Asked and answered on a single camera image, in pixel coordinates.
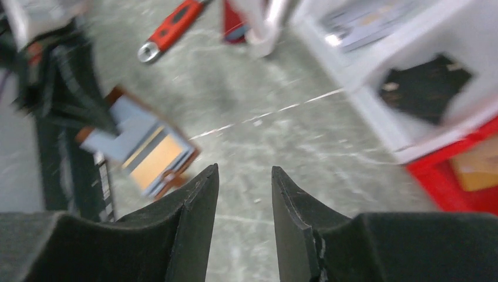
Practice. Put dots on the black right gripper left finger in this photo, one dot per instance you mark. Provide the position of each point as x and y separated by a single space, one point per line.
168 240

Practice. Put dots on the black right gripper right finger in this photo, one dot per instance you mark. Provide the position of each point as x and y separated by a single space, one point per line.
316 243

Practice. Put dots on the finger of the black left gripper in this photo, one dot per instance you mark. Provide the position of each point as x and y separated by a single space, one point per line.
57 81

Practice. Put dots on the brown leather card holder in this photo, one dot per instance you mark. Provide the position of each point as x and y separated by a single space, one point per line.
138 123

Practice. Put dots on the gold card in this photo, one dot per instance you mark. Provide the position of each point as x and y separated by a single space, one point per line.
152 160

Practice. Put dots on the black card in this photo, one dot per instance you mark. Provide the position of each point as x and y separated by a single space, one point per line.
426 90

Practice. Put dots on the colourful id card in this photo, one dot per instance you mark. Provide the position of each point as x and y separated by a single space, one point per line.
359 23

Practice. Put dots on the orange card in bin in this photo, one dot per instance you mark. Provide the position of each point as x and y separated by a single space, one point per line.
476 169

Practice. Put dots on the dark red card holder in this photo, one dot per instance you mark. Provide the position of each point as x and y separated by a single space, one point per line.
234 28

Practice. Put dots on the red plastic bin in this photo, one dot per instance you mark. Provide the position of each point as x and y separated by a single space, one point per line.
441 180

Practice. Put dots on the clear middle plastic bin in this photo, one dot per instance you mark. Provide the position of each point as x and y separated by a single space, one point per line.
469 38

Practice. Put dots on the clear plastic bin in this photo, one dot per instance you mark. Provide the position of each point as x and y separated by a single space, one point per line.
352 69
469 38

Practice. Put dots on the clear left plastic bin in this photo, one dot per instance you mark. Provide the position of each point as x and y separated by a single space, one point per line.
352 69

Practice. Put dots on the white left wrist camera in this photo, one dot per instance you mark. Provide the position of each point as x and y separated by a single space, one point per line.
30 19

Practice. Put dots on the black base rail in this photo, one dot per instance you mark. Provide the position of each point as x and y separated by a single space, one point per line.
72 179

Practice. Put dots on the adjustable wrench red handle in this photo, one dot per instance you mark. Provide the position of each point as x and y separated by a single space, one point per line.
170 30

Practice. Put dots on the white pvc pipe frame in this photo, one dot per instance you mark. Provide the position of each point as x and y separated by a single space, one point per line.
263 20

